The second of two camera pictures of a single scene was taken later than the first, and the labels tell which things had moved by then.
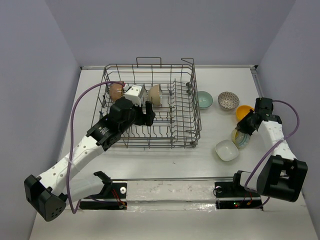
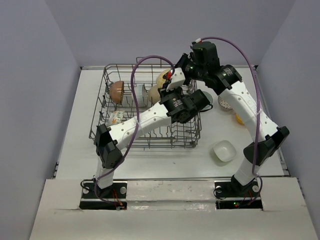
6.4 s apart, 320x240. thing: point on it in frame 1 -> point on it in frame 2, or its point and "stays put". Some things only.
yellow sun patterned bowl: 240,139 -> 160,80
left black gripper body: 137,117 -> 163,91
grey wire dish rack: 171,91 stays put
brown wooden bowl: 116,91 stays put
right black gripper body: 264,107 -> 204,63
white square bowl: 226,150 stays put
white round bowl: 154,94 stays put
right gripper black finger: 248,124 -> 182,61
